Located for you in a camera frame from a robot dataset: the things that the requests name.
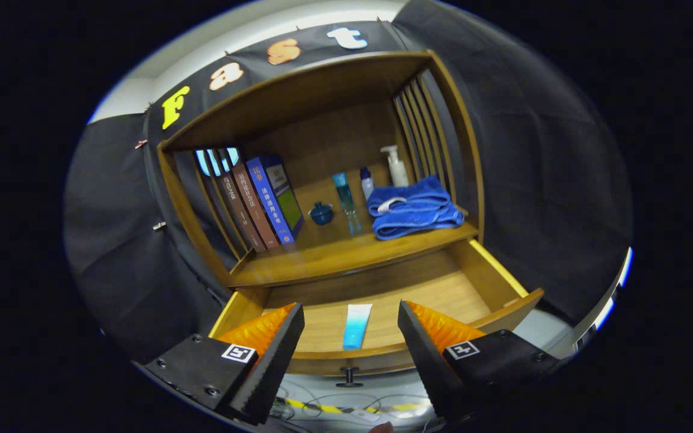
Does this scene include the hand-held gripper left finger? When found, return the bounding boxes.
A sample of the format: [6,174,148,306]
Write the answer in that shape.
[142,302,305,425]

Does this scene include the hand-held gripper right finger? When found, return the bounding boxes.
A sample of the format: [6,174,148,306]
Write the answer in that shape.
[398,300,561,422]

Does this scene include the wooden drawer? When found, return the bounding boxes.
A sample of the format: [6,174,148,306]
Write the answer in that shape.
[208,239,546,388]

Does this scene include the blue cosmetic tube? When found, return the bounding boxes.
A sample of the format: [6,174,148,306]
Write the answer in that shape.
[342,304,374,351]

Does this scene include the wooden countertop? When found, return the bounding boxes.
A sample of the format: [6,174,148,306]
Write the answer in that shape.
[229,174,479,288]

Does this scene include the wooden cabinet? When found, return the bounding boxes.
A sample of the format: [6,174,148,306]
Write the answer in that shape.
[155,50,485,289]

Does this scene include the yellow floor tape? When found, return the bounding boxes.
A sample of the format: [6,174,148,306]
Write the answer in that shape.
[283,397,431,417]

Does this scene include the folded blue towel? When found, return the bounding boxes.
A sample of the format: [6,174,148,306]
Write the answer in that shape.
[366,175,466,241]

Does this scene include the reddish brown book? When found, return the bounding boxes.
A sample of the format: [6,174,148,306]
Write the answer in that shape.
[229,162,281,249]

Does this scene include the small blue lidded bowl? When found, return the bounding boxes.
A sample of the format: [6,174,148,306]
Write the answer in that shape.
[309,201,334,226]

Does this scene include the thick blue book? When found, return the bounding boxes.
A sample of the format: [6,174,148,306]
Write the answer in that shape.
[245,155,305,245]

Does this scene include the dark brown book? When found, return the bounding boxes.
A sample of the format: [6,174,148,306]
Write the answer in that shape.
[211,149,266,253]

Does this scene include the clear blue bottle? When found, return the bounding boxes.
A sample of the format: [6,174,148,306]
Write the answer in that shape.
[332,173,363,236]

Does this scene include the white pump bottle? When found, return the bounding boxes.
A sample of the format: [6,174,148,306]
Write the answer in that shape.
[380,144,410,188]

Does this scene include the thin floor cables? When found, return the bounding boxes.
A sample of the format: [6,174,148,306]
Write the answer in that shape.
[271,388,437,425]

